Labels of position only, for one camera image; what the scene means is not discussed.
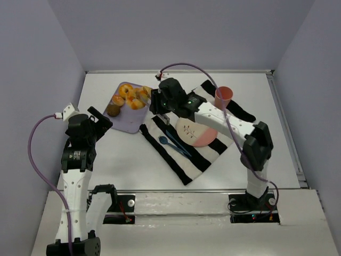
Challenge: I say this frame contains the small yellow muffin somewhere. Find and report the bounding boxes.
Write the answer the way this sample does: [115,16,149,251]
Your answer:
[140,86,152,100]

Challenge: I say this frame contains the twisted ring bread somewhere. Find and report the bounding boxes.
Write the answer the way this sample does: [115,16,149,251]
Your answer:
[126,88,146,110]

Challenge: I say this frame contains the metal tongs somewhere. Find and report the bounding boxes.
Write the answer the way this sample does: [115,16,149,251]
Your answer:
[139,89,150,105]

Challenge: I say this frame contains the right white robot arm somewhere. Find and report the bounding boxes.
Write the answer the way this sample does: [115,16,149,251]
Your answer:
[150,78,273,205]

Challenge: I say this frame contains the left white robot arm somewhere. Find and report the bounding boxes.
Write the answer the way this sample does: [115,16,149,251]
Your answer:
[46,103,117,255]

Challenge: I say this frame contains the dark brown muffin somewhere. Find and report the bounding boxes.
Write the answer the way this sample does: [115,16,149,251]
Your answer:
[106,104,121,117]

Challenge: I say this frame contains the blue spoon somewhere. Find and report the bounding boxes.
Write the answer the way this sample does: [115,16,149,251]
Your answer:
[158,136,188,156]

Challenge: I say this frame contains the lavender tray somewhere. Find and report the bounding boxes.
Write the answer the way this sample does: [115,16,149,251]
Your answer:
[104,82,151,134]

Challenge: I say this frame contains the small glazed bun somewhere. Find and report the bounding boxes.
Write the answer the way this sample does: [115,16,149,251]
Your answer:
[111,94,125,107]

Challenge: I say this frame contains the cream pink plate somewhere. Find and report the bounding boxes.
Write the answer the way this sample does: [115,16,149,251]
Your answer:
[175,118,218,147]

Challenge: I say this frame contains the orange glazed donut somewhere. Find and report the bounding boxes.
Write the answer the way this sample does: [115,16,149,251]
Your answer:
[118,83,133,99]

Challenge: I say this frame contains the black white striped cloth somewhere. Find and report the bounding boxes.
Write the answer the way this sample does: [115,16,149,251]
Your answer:
[139,79,256,187]

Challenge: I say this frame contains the pink cup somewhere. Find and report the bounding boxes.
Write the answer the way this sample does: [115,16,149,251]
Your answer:
[214,86,233,110]

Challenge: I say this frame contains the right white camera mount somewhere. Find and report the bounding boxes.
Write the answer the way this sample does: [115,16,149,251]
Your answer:
[155,70,169,81]

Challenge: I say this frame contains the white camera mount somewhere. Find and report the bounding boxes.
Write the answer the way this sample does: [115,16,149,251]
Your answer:
[54,103,80,122]
[155,70,169,81]

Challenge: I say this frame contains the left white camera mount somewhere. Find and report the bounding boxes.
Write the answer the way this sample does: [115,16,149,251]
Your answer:
[54,103,80,122]

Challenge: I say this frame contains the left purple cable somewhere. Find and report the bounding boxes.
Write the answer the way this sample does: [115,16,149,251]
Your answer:
[28,114,74,256]

